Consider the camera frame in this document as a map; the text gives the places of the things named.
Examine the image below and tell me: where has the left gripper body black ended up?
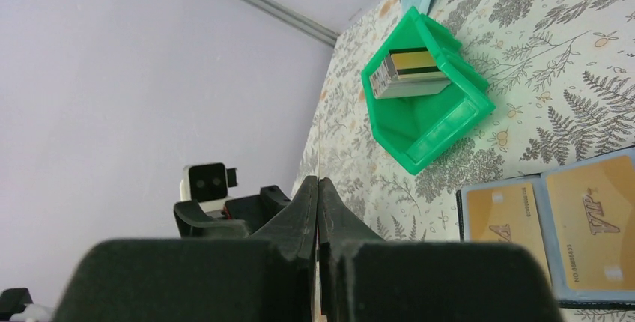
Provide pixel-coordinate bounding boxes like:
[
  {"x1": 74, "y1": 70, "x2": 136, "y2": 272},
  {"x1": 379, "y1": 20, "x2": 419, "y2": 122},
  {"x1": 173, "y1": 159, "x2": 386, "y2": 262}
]
[{"x1": 173, "y1": 186, "x2": 293, "y2": 240}]

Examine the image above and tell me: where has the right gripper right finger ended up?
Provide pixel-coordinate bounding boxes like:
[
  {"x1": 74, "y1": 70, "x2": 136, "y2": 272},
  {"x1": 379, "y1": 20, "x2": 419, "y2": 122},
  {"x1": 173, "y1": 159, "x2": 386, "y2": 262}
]
[{"x1": 317, "y1": 178, "x2": 383, "y2": 321}]

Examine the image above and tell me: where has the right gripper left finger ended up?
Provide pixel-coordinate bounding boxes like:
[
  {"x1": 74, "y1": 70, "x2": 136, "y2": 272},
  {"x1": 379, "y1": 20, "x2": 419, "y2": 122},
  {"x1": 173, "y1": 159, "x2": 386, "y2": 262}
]
[{"x1": 253, "y1": 176, "x2": 318, "y2": 321}]

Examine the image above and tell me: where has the green plastic bin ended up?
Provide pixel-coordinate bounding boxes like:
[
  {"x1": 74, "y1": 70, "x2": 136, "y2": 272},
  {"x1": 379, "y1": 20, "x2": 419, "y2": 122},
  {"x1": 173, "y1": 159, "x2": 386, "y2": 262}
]
[{"x1": 361, "y1": 7, "x2": 495, "y2": 175}]

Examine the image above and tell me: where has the gold credit card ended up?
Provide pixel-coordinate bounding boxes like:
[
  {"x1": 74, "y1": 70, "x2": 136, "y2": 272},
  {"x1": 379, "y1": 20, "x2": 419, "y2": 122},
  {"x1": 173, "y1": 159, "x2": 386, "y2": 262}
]
[{"x1": 461, "y1": 180, "x2": 550, "y2": 279}]

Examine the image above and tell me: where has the black card holder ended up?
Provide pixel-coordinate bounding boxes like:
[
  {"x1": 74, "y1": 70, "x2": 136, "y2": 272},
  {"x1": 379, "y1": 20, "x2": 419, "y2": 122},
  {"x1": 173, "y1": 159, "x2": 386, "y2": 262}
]
[{"x1": 455, "y1": 146, "x2": 634, "y2": 309}]

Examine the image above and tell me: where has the stack of cards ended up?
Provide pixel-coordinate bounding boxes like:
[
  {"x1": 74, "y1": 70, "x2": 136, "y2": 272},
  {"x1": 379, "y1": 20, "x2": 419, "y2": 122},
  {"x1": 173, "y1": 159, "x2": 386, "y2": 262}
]
[{"x1": 369, "y1": 47, "x2": 451, "y2": 100}]

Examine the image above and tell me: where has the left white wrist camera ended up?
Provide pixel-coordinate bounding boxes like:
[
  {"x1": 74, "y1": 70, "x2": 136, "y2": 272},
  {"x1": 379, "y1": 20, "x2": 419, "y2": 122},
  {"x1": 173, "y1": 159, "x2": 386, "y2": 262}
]
[{"x1": 180, "y1": 162, "x2": 238, "y2": 216}]

